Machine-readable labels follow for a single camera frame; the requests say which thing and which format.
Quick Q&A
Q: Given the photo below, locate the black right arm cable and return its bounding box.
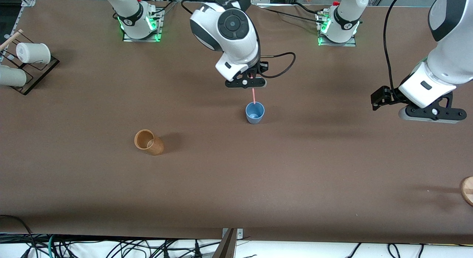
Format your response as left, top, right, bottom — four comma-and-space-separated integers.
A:
259, 52, 296, 79

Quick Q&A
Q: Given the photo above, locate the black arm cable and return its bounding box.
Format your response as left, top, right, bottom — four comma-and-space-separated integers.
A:
383, 0, 408, 93
259, 52, 296, 79

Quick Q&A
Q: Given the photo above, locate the round wooden block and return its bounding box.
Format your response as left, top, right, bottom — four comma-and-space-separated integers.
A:
460, 176, 473, 207

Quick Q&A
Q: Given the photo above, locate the black cup rack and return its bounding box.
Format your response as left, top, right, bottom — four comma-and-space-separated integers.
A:
0, 31, 60, 96

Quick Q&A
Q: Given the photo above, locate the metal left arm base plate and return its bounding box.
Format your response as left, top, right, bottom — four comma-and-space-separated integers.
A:
317, 10, 357, 47

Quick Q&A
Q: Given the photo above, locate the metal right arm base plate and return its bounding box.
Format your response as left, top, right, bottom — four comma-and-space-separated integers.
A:
122, 9, 163, 43

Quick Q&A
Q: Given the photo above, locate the white cup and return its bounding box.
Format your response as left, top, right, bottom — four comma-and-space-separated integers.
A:
0, 65, 27, 87
16, 43, 51, 65

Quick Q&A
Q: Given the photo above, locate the blue cup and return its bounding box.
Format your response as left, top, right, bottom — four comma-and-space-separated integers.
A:
246, 102, 265, 124

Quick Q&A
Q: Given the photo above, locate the wooden stick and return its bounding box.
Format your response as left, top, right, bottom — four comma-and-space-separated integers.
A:
0, 29, 24, 51

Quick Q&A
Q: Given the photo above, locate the metal table bracket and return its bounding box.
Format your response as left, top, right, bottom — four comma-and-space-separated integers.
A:
212, 228, 244, 258

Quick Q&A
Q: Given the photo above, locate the brown paper cup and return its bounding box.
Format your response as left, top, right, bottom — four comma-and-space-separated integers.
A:
134, 129, 164, 156

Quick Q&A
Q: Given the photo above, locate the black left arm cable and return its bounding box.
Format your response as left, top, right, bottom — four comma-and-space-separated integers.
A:
383, 0, 408, 93

